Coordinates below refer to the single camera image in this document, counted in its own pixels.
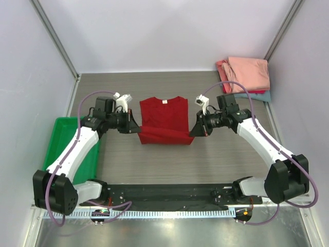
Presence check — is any salmon folded t shirt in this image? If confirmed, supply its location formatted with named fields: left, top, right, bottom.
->
left=215, top=59, right=234, bottom=94

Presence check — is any slotted cable duct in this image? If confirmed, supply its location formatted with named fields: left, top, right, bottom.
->
left=42, top=208, right=236, bottom=220

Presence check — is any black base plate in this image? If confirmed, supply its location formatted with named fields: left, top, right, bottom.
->
left=79, top=183, right=263, bottom=207

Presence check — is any red t shirt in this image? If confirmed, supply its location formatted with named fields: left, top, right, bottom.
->
left=138, top=96, right=194, bottom=145

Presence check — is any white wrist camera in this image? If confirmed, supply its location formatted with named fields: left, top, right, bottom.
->
left=195, top=94, right=209, bottom=115
left=113, top=92, right=132, bottom=113

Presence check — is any aluminium front rail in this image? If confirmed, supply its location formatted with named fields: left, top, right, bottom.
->
left=31, top=185, right=313, bottom=209

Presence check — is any magenta folded t shirt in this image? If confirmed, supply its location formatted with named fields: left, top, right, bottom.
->
left=222, top=86, right=266, bottom=95

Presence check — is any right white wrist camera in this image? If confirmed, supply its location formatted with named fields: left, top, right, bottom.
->
left=195, top=94, right=209, bottom=115

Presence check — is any pink folded t shirt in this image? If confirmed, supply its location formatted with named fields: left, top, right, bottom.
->
left=221, top=57, right=270, bottom=91

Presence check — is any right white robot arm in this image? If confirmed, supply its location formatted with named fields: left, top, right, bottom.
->
left=190, top=95, right=309, bottom=204

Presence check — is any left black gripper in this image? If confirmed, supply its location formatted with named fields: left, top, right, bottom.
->
left=106, top=109, right=141, bottom=134

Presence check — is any green plastic tray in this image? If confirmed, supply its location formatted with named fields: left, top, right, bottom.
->
left=41, top=116, right=101, bottom=185

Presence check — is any right aluminium frame post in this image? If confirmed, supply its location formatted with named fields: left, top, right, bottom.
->
left=264, top=0, right=305, bottom=62

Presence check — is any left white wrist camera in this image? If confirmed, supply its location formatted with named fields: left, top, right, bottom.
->
left=113, top=92, right=132, bottom=113

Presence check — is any aluminium frame post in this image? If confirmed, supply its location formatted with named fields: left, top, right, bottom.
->
left=264, top=0, right=305, bottom=62
left=29, top=0, right=79, bottom=80

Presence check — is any left aluminium frame post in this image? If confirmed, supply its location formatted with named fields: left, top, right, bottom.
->
left=29, top=0, right=79, bottom=80

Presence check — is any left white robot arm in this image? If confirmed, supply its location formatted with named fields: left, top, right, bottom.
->
left=32, top=93, right=141, bottom=216

